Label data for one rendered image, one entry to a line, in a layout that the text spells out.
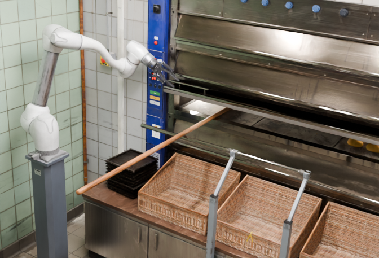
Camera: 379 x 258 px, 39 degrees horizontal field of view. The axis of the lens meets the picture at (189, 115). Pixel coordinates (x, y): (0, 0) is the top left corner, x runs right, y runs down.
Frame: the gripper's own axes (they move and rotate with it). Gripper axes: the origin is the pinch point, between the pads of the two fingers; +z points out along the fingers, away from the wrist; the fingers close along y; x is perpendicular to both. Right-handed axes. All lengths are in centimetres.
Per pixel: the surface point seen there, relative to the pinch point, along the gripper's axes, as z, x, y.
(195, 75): 9.9, -5.3, -12.1
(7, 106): -77, 41, 80
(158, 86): -7.9, -11.5, 15.8
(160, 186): 41, 10, 67
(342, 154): 115, 17, -44
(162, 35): -27.4, -10.2, -16.9
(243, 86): 40, 3, -32
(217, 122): 42.7, -3.7, 3.5
